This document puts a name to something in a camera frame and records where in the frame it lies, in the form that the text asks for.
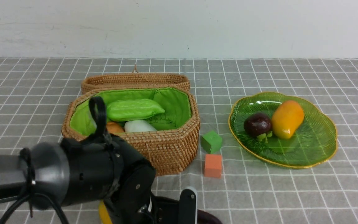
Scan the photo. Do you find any yellow orange mango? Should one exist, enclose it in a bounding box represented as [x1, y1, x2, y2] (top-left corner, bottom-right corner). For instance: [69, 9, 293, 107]
[271, 100, 305, 139]

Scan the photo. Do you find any grey checked tablecloth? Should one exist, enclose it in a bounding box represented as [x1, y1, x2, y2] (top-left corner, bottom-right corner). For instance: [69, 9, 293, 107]
[0, 58, 358, 224]

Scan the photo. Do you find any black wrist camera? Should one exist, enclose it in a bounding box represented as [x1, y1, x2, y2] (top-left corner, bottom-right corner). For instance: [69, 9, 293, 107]
[149, 187, 197, 224]

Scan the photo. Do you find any green foam cube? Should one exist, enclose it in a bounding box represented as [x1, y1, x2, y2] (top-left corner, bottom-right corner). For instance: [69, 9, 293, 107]
[201, 130, 223, 154]

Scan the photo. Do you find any yellow banana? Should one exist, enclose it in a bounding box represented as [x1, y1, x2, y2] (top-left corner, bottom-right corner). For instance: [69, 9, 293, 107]
[99, 200, 112, 224]

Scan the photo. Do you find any woven rattan basket green lining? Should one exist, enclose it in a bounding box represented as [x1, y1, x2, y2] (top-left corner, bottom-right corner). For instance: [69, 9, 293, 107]
[61, 86, 200, 176]

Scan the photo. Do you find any green bitter gourd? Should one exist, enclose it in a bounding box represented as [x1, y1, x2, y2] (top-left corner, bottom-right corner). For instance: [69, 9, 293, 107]
[107, 98, 165, 122]

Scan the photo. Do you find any woven rattan basket lid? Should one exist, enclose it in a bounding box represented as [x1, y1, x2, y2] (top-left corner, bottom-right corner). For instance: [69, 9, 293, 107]
[81, 66, 190, 94]

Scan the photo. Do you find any orange foam cube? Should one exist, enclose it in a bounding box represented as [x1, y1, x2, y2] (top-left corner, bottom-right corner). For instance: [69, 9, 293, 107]
[204, 154, 223, 179]

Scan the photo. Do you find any dark purple mangosteen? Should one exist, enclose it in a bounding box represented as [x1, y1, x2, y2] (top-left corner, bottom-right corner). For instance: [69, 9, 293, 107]
[243, 112, 273, 143]

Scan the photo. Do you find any white radish with green leaves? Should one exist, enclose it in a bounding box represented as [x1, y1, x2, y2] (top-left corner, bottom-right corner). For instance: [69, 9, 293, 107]
[124, 120, 157, 133]

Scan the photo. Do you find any green glass leaf plate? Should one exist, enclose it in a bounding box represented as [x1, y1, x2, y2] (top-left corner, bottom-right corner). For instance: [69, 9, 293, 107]
[228, 92, 338, 169]

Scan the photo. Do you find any purple eggplant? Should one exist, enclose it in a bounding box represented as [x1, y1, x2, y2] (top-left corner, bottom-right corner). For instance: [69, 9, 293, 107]
[197, 210, 223, 224]

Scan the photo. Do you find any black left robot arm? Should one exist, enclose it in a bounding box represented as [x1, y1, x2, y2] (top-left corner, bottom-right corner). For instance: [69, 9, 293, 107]
[0, 136, 157, 224]

